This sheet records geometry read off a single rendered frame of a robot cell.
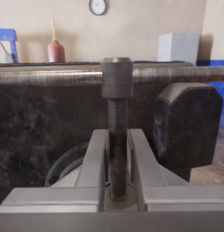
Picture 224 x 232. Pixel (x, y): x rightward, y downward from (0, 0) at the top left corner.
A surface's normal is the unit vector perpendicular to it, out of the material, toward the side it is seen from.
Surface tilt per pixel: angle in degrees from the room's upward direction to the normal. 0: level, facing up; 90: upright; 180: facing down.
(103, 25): 90
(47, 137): 90
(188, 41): 90
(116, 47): 90
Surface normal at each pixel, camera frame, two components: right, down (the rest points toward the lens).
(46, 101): 0.24, 0.29
